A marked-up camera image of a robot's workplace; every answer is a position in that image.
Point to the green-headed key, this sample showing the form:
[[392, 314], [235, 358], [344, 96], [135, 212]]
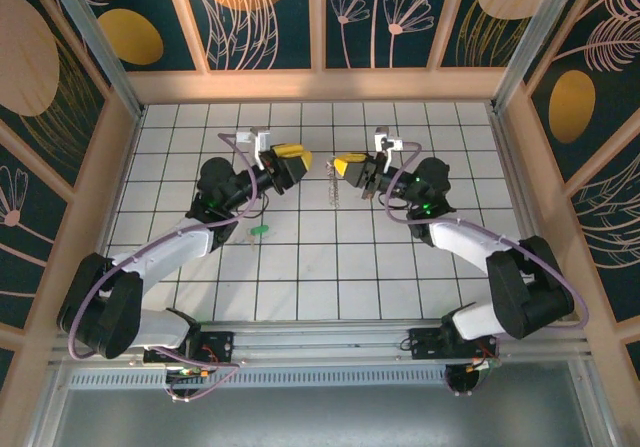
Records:
[[259, 230]]

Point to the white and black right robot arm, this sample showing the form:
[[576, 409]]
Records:
[[465, 244]]

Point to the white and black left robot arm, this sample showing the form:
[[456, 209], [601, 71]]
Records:
[[170, 252]]

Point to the grey metal panel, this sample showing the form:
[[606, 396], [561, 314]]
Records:
[[320, 417]]

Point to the aluminium side rail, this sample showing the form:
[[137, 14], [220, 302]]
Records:
[[511, 157]]

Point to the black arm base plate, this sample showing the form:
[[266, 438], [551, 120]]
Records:
[[420, 348], [222, 343]]

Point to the aluminium mounting rail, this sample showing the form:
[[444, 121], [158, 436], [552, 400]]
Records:
[[320, 344]]

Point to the aluminium frame post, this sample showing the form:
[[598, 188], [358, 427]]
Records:
[[97, 42], [536, 42]]

